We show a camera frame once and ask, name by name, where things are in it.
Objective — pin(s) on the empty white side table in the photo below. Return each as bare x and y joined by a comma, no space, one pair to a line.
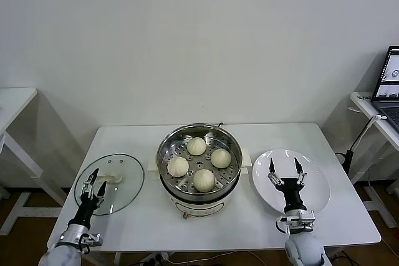
12,101

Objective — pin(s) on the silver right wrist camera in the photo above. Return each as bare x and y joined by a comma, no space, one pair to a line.
299,220

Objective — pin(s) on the open grey laptop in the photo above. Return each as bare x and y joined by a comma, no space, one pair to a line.
389,107

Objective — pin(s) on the white steamed baozi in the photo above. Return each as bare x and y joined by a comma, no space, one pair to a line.
204,179
196,146
220,158
177,166

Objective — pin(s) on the perforated steel steamer basket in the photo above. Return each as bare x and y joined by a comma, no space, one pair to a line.
226,175

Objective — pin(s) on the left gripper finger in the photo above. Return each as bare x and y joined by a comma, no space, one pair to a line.
100,192
88,185

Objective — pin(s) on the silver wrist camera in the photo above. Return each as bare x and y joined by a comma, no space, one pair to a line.
92,239
299,220

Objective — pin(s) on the white floor power strip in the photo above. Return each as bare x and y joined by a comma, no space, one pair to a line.
154,259

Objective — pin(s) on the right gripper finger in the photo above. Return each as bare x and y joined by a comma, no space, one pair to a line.
300,172
274,174

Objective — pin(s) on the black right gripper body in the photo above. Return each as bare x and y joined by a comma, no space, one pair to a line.
293,194

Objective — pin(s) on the white side table with laptop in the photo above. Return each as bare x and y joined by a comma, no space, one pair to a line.
358,98

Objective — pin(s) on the white round plate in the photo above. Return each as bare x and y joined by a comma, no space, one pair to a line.
318,185

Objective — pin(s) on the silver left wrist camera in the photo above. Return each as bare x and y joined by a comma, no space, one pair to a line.
92,239

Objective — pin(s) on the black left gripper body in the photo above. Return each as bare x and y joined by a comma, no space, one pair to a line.
87,210

